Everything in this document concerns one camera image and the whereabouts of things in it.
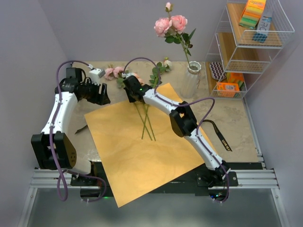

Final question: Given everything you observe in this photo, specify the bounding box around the striped wavy cloth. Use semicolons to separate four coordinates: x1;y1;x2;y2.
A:
209;62;226;80

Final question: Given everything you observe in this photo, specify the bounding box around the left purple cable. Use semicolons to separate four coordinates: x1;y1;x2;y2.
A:
49;60;107;203

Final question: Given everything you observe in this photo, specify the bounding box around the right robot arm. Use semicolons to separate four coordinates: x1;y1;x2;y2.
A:
123;73;231;187

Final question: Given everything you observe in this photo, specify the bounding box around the white rose leafy stem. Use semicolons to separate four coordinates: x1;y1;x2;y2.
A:
143;57;172;141

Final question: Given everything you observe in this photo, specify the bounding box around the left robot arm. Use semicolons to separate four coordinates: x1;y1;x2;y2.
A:
31;68;110;185

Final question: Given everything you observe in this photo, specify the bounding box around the white wire shelf rack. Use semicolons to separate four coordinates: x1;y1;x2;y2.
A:
205;0;294;99

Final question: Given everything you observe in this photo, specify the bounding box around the grey tall box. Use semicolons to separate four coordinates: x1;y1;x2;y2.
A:
256;9;273;36

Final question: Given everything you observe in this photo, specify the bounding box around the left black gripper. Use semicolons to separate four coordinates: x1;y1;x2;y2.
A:
80;79;110;105

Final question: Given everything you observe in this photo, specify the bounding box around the white ribbed vase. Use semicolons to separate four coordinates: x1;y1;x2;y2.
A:
180;61;201;98

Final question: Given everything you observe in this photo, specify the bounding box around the orange box in basket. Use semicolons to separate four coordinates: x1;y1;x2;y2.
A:
216;82;240;98

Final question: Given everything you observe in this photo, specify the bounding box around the black printed ribbon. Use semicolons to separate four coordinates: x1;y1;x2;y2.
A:
75;119;232;152

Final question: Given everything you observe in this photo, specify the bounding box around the aluminium frame rail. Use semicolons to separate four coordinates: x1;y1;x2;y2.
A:
19;152;289;227

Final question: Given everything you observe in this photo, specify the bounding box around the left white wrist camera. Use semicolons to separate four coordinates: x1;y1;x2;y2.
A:
89;69;105;85

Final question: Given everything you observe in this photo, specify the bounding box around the pale pink rose stem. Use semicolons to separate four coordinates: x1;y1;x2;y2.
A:
104;64;145;123

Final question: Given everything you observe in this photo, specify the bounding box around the colourful sponge pack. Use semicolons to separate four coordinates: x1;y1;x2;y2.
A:
239;0;266;29

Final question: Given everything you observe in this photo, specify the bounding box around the orange wrapping paper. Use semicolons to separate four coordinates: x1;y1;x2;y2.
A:
82;82;204;207

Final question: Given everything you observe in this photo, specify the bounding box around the peach rose stem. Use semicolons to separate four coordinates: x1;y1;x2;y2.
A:
132;72;153;142

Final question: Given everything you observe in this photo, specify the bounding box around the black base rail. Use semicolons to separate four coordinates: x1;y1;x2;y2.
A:
68;162;263;200

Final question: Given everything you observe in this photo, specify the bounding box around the blue puzzle cube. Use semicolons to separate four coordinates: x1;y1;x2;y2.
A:
252;33;268;44

